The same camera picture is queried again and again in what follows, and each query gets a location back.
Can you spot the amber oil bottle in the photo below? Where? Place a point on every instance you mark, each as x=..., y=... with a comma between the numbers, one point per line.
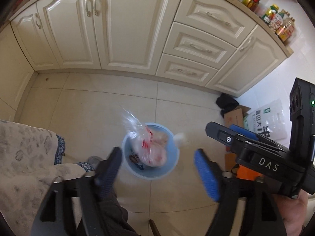
x=286, y=29

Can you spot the white lidded jar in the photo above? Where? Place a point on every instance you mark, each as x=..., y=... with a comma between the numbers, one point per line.
x=277, y=22

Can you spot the white bag with red print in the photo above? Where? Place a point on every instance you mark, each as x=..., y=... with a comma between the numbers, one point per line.
x=150, y=150

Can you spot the white rice bag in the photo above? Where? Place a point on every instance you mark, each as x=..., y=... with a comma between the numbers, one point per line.
x=270, y=120

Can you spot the blue white patterned tablecloth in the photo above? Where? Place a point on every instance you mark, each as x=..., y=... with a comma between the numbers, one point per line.
x=24, y=152

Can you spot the brown cardboard box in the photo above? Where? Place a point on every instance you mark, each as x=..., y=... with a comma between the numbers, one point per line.
x=233, y=118
x=230, y=161

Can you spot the person's dark trouser leg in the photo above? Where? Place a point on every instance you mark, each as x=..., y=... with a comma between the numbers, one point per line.
x=115, y=216

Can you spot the light blue waste bin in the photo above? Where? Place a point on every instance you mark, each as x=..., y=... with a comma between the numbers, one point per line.
x=147, y=175

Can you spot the person's grey shoe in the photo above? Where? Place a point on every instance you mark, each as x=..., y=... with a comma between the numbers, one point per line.
x=93, y=161

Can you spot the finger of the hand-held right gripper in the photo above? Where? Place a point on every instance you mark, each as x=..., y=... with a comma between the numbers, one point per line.
x=221, y=135
x=242, y=130

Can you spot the dark printed snack wrapper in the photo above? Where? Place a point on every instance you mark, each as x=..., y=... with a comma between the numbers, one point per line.
x=135, y=159

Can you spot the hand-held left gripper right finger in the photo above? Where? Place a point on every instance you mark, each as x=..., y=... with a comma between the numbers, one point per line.
x=206, y=174

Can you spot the cream cabinet drawer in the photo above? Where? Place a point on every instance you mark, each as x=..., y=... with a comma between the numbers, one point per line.
x=214, y=17
x=184, y=71
x=196, y=46

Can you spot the person's right hand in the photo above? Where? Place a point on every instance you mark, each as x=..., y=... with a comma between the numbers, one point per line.
x=295, y=213

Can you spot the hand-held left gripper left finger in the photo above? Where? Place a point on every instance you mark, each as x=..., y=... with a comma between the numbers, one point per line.
x=109, y=174

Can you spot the black cloth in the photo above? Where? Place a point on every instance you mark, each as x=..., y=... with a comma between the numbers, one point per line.
x=226, y=102

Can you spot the green yellow labelled jar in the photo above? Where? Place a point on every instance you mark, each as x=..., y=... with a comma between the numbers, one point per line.
x=270, y=13

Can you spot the white tissue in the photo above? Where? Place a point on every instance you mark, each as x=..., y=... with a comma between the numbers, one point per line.
x=180, y=139

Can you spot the dark wooden stool leg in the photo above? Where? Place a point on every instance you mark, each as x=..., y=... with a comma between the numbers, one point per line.
x=154, y=228

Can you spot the row of cream cabinet doors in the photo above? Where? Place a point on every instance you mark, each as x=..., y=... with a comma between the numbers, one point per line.
x=123, y=29

